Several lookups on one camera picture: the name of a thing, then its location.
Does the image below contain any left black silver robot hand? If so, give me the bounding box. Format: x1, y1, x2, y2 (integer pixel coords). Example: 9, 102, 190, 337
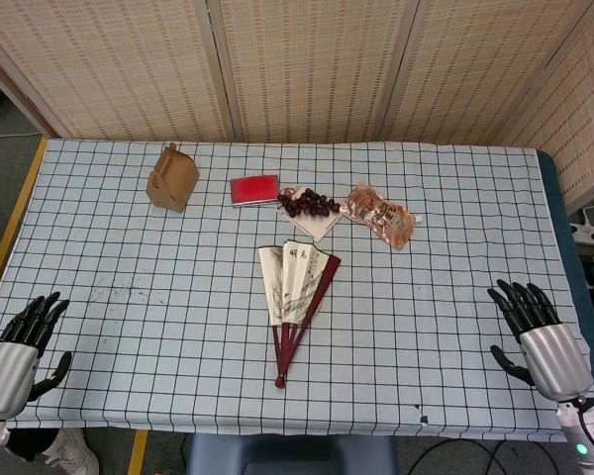
0, 291, 73, 422

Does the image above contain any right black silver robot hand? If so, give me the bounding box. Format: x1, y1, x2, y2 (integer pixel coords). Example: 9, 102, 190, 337
487, 279, 594, 402

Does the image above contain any painted paper folding fan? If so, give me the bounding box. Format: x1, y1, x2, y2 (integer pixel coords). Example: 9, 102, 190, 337
256, 239, 343, 390

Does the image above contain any white shoe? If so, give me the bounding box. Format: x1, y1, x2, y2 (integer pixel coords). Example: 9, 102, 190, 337
42, 427, 101, 475

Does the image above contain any dark blue table padding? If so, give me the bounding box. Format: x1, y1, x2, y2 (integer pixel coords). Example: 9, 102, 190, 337
534, 147, 594, 412

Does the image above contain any blue checked tablecloth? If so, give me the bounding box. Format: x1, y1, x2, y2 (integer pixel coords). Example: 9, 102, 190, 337
0, 138, 594, 444

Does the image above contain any orange snack packet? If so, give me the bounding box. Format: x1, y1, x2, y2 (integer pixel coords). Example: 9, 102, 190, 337
339, 182, 425, 252

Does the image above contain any brown cardboard gable box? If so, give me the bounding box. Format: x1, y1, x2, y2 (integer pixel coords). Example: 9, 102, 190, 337
146, 142, 201, 214

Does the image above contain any dark blue chair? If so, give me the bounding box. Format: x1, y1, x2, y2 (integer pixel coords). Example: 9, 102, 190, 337
185, 433, 400, 475

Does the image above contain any flat red box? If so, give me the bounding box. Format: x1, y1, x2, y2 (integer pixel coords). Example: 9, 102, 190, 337
230, 173, 282, 209

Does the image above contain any woven bamboo folding screen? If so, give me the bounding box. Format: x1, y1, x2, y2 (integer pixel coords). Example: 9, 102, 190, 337
0, 0, 594, 214

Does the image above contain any dark red bead string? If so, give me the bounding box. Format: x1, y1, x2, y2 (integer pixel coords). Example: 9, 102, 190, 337
276, 186, 342, 219

